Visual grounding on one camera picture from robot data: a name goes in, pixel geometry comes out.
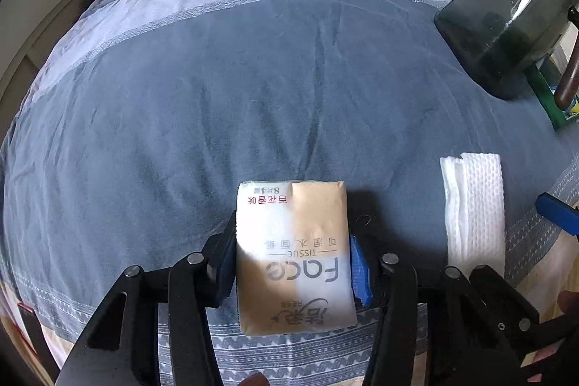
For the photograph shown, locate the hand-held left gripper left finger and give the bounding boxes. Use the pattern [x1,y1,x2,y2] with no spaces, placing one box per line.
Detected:
[54,209,238,386]

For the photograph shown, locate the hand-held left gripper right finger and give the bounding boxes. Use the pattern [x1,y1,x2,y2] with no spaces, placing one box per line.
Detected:
[348,212,512,386]

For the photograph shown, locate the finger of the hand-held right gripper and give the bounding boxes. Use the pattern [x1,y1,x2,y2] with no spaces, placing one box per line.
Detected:
[469,266,541,351]
[536,193,579,236]

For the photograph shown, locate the tissue pack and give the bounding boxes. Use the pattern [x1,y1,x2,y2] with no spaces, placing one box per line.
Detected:
[236,179,358,338]

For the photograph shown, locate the white paper towel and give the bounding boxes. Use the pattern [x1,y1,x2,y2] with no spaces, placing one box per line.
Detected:
[440,152,506,278]

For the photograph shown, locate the person's right hand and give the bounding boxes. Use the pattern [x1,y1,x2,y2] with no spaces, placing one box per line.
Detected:
[529,290,579,386]

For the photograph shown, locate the green tray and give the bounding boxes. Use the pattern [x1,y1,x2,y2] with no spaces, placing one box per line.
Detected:
[525,56,579,131]

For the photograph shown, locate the blue striped bed sheet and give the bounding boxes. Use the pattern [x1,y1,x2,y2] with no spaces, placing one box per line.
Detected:
[0,0,579,386]

